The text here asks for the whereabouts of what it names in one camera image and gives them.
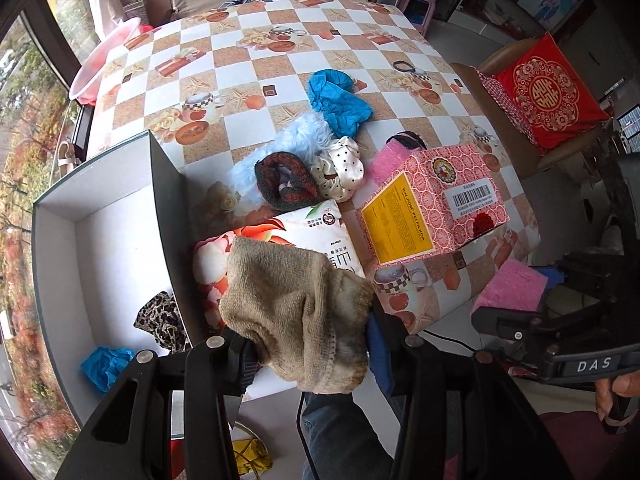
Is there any blue cloth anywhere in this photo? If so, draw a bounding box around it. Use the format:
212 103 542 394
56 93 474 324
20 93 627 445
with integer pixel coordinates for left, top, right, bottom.
307 68 373 140
80 346 134 393

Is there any pink sponge block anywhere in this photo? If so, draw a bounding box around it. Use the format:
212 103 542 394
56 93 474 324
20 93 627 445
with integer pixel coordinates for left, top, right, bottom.
471 259 548 313

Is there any leopard print scrunchie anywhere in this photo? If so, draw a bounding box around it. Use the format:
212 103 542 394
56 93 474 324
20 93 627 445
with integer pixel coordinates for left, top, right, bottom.
134 292 191 353

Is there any beige knitted sock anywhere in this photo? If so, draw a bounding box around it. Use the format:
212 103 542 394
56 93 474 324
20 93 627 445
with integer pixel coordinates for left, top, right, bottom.
219 238 374 394

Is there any dark red knitted hat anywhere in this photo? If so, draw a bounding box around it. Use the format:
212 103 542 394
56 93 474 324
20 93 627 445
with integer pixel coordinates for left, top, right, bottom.
254 152 321 212

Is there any light blue fluffy fabric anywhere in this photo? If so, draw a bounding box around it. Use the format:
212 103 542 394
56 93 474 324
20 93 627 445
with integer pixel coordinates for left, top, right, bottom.
228 112 335 210

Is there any person's right hand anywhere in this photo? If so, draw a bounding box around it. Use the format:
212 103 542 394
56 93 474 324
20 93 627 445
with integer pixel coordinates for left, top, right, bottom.
594 370 640 420

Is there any red plastic stool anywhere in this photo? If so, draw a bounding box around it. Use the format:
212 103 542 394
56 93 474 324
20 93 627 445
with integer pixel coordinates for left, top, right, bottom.
169 439 186 480

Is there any person's denim leg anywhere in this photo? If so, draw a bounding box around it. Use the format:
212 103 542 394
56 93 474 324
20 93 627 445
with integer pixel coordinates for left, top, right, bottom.
302 392 394 479

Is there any wooden chair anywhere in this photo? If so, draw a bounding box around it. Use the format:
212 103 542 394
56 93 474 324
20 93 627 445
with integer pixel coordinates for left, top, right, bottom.
451 38 613 179

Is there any red patterned tissue box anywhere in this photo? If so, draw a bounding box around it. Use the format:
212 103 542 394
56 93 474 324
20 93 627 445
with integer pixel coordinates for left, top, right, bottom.
357 144 509 268

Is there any grey cardboard storage box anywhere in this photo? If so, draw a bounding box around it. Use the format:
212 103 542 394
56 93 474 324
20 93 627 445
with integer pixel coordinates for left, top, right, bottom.
32 131 232 425

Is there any white floral snack bag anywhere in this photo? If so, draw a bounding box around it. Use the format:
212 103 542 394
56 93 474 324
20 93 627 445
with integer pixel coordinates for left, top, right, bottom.
192 200 364 330

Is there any red embroidered cushion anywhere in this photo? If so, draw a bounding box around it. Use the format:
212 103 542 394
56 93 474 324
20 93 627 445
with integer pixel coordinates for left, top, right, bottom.
476 34 608 155

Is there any cream polka dot scrunchie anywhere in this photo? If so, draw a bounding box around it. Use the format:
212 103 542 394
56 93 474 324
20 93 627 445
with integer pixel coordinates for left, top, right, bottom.
309 136 364 203

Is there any cream shoe on sill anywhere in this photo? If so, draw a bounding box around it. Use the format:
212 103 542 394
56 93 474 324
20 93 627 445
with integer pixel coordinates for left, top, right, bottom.
56 141 76 176

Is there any pink plastic basin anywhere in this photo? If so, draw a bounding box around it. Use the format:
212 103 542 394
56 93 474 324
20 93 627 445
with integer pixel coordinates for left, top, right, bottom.
68 18 142 106

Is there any checkered patterned tablecloth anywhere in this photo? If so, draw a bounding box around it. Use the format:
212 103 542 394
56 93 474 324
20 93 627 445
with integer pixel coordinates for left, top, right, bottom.
87 0 540 327

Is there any pink plastic stool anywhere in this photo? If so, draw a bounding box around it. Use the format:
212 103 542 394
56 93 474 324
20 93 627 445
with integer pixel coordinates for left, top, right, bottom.
399 0 437 37

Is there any black cable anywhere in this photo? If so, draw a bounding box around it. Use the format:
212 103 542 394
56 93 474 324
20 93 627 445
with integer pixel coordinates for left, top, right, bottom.
295 391 321 480

